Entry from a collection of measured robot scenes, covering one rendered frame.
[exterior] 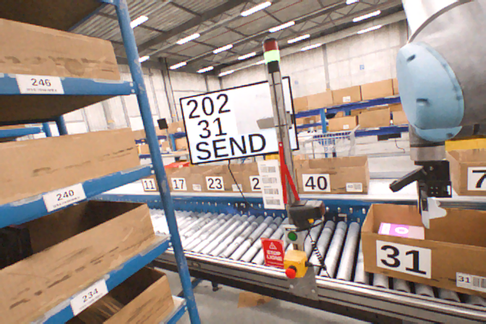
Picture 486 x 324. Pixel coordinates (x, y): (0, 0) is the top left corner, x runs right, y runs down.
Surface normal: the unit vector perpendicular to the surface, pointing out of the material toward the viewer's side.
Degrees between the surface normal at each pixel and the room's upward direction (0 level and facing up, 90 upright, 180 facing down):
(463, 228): 90
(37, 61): 92
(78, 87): 90
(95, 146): 91
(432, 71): 76
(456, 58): 68
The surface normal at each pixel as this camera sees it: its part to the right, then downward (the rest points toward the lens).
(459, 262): -0.58, 0.24
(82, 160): 0.85, -0.04
